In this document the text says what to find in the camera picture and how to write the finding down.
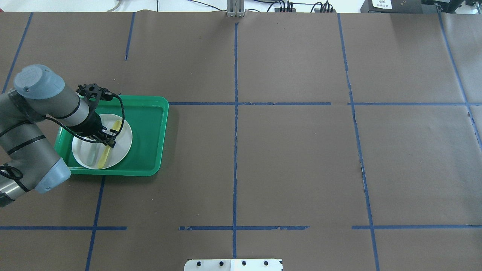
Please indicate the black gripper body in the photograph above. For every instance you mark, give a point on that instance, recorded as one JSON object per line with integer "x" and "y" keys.
{"x": 93, "y": 126}

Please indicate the yellow plastic spoon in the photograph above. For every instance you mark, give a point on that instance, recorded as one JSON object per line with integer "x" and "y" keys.
{"x": 103, "y": 158}

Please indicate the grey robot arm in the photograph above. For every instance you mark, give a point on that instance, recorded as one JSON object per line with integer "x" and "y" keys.
{"x": 40, "y": 94}

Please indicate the white round plate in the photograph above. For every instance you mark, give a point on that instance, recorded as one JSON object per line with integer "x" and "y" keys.
{"x": 117, "y": 153}

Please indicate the green plastic tray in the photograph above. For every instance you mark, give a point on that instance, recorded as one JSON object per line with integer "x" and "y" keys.
{"x": 148, "y": 124}

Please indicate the vertical blue tape line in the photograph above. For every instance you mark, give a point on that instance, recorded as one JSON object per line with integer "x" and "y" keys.
{"x": 235, "y": 141}

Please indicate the black power strip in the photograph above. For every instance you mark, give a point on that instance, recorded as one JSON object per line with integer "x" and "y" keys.
{"x": 287, "y": 6}

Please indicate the black equipment box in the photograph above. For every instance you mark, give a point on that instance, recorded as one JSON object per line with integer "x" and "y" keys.
{"x": 410, "y": 6}

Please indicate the horizontal blue tape line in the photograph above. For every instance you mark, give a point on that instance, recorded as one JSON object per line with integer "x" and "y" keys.
{"x": 160, "y": 103}

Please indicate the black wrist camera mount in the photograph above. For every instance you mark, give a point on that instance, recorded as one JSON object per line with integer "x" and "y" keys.
{"x": 93, "y": 92}

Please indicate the grey aluminium post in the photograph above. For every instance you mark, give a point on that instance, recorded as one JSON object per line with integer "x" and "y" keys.
{"x": 235, "y": 8}

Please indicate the white metal base plate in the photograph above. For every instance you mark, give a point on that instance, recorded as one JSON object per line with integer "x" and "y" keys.
{"x": 234, "y": 265}

